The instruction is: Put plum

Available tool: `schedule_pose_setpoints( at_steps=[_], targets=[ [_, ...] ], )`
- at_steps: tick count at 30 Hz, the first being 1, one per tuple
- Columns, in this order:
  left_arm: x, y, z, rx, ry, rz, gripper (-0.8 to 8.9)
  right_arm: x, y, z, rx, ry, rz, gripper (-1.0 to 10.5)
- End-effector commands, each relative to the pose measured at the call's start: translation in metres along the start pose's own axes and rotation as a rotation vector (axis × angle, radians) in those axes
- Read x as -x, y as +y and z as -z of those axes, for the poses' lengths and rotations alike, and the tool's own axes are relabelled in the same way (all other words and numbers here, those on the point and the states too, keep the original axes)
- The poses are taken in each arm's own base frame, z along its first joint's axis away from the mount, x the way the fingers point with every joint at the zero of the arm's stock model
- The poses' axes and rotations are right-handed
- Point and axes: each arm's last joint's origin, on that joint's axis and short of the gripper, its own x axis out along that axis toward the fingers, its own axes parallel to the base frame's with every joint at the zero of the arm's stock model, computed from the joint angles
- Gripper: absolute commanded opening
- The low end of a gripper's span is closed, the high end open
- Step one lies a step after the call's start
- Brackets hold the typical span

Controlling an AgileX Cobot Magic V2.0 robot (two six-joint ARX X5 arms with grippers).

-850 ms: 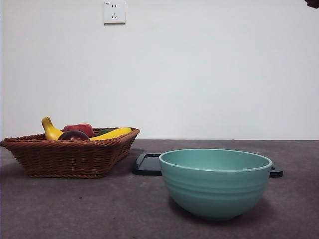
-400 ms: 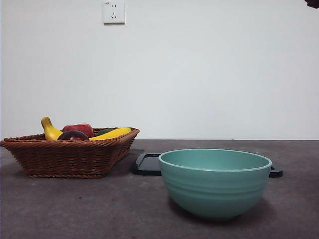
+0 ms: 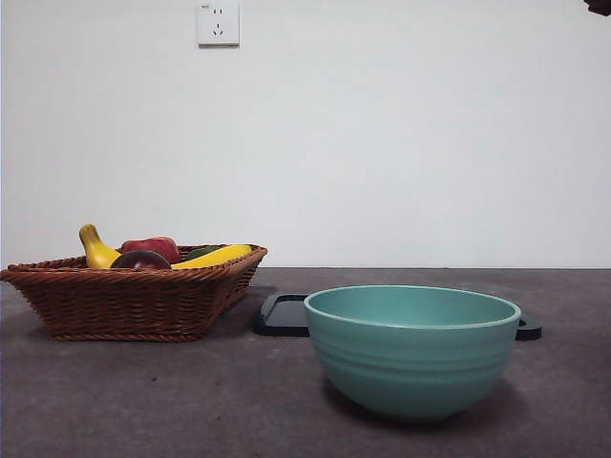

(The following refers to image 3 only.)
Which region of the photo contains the dark purple plum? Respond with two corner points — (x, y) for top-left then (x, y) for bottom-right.
(110, 249), (173, 271)

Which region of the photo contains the black rectangular tray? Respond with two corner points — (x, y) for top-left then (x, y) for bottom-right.
(251, 293), (544, 343)

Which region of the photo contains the white wall socket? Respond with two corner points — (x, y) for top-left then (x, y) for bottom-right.
(198, 1), (241, 49)

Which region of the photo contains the yellow banana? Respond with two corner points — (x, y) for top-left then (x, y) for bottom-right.
(78, 223), (254, 270)

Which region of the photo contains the teal ribbed bowl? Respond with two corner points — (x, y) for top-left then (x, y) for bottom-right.
(304, 284), (522, 424)

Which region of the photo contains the brown wicker basket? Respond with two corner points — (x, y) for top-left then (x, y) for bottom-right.
(0, 243), (269, 343)

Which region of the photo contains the green vegetable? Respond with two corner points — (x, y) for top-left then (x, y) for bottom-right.
(180, 245), (223, 262)

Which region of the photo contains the red apple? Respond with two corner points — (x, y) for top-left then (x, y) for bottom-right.
(118, 236), (181, 263)

